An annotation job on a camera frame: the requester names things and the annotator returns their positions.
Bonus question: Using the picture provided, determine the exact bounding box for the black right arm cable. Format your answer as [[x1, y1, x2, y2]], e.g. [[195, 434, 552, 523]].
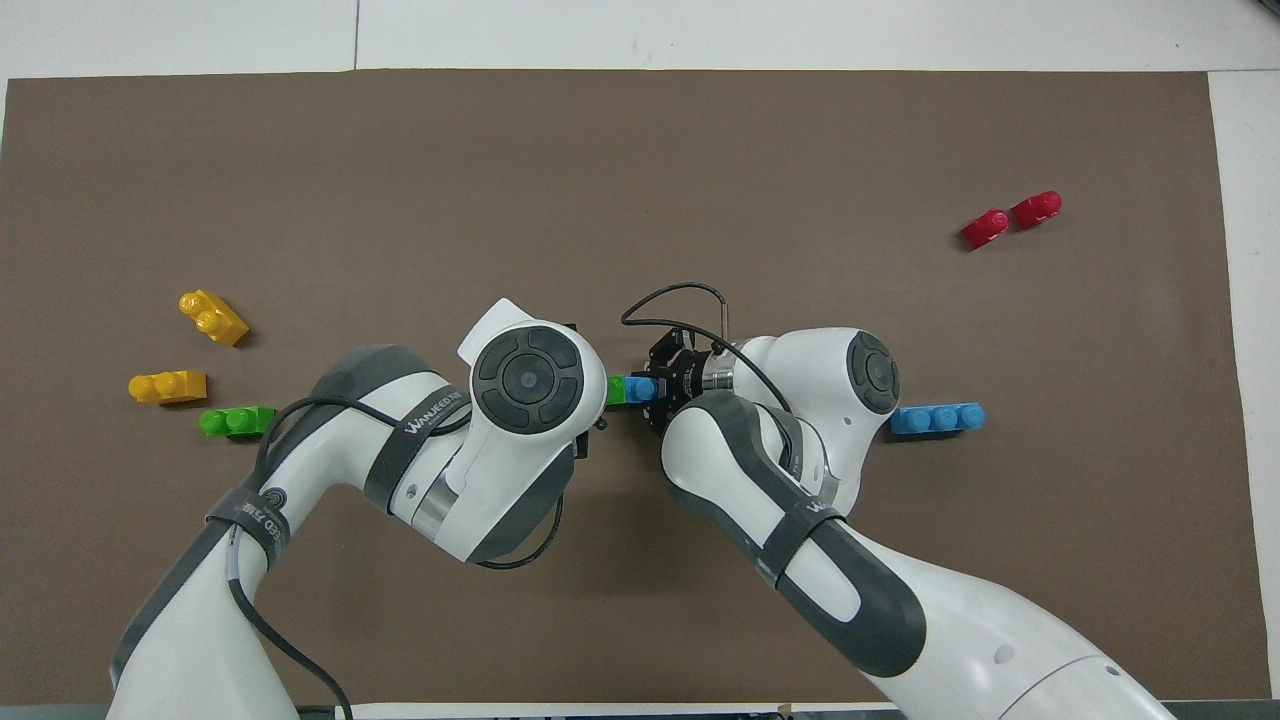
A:
[[620, 284, 801, 471]]

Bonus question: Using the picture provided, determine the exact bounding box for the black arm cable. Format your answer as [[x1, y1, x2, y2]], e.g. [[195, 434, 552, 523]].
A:
[[228, 398, 566, 720], [620, 284, 801, 471]]

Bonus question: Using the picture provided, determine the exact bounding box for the brown table mat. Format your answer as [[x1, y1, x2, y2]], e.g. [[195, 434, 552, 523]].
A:
[[0, 68, 1271, 707]]

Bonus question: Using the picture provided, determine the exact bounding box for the yellow two-stud toy brick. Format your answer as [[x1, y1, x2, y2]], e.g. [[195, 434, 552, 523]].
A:
[[178, 290, 250, 348], [128, 370, 208, 405]]

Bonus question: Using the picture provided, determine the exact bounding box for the red one-stud toy brick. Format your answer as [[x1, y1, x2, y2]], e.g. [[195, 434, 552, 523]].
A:
[[1011, 191, 1063, 230], [961, 209, 1011, 251]]

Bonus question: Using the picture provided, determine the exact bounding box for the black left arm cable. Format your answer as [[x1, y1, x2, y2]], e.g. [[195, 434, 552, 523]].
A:
[[228, 398, 566, 720]]

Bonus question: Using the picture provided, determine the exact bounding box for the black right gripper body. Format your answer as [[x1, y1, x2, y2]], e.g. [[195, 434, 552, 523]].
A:
[[660, 345, 713, 421]]

